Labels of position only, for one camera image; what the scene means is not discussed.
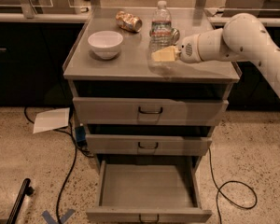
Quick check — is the crushed orange soda can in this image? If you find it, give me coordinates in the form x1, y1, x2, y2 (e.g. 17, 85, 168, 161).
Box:
116, 11, 142, 33

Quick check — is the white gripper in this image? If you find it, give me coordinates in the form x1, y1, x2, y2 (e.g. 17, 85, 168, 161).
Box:
151, 34, 203, 63

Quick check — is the grey metal drawer cabinet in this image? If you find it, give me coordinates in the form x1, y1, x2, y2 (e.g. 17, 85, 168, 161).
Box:
63, 8, 240, 167

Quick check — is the grey drawer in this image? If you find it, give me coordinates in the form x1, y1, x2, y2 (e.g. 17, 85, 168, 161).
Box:
86, 134, 212, 156
73, 97, 228, 126
87, 155, 212, 224

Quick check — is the black bar lower left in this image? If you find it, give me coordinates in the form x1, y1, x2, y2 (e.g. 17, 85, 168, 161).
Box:
6, 178, 34, 224

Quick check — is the middle grey drawer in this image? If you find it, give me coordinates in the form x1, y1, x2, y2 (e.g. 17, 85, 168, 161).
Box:
86, 134, 212, 156

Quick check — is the blue power box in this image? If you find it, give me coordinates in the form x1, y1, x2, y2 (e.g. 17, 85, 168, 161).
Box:
75, 126, 86, 143

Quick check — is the white paper sheet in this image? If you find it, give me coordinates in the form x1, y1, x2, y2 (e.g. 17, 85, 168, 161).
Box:
33, 108, 70, 133

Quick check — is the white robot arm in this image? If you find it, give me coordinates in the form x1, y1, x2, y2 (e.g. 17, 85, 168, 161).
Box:
150, 13, 280, 99

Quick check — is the white ceramic bowl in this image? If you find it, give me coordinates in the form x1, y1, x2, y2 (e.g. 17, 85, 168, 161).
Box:
88, 31, 123, 60

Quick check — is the clear plastic water bottle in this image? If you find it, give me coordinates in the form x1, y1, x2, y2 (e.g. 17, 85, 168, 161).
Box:
148, 0, 173, 55

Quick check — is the bottom grey drawer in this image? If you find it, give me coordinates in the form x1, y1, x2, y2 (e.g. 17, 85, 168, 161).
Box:
87, 155, 212, 224

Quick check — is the long white counter ledge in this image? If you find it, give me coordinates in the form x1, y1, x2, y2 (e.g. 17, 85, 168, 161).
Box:
0, 13, 280, 27

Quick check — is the top grey drawer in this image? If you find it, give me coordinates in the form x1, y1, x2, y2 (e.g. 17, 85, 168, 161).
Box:
73, 97, 228, 126

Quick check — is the green soda can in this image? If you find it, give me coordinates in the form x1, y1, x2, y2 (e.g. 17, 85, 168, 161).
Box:
149, 28, 180, 46

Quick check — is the black cable floor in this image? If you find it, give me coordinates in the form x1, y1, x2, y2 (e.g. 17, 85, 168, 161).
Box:
207, 147, 259, 224
23, 106, 94, 224

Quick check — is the black cable left floor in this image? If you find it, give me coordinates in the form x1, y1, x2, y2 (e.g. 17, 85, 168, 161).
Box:
23, 106, 94, 224

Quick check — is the black cable right floor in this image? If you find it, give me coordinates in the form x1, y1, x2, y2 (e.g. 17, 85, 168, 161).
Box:
207, 147, 259, 224

